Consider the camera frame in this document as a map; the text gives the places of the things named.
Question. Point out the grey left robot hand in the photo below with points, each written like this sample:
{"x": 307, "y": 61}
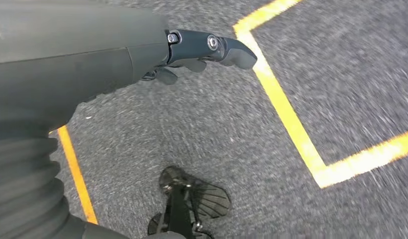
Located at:
{"x": 75, "y": 49}

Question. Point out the yellow floor tape square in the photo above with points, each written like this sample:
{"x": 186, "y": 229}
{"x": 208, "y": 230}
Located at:
{"x": 75, "y": 175}

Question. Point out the person's leg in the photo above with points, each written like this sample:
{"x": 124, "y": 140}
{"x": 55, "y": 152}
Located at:
{"x": 179, "y": 214}

